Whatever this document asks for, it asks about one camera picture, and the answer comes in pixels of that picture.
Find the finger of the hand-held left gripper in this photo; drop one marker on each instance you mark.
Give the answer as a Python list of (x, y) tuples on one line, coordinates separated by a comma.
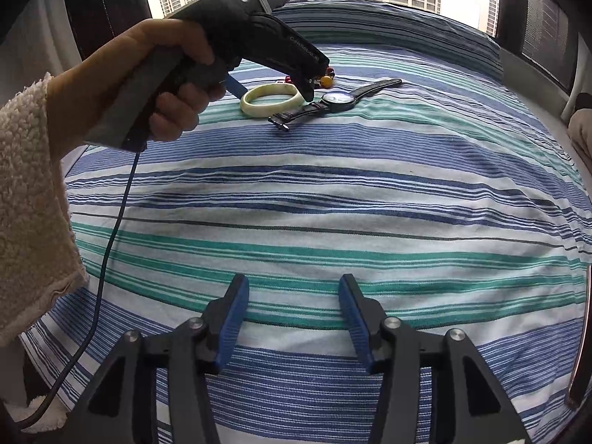
[(306, 85), (237, 89)]

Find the brown cushion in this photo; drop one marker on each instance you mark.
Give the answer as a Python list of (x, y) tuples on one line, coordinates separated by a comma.
[(582, 138)]

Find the white curtain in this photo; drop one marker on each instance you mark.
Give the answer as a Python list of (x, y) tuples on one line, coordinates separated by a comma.
[(51, 32), (576, 74)]

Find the blue green striped bedsheet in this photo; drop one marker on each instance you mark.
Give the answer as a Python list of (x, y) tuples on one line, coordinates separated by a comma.
[(323, 203)]

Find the person's left hand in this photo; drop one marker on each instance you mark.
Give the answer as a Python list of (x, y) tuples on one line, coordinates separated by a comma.
[(115, 55)]

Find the striped pillow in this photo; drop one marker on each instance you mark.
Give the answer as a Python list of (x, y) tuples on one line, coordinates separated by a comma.
[(416, 32)]

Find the pale jade bangle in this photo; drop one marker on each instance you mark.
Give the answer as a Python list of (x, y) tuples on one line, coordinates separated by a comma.
[(259, 110)]

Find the person's left forearm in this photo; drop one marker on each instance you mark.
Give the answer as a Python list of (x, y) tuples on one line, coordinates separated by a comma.
[(32, 194)]

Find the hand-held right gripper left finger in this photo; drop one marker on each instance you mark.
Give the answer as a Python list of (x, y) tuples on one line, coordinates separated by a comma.
[(233, 319)]

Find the white fleece cloth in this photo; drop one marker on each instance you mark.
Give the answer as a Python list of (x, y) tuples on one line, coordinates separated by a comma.
[(46, 410)]

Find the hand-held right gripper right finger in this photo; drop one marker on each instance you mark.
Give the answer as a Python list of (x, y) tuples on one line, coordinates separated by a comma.
[(356, 319)]

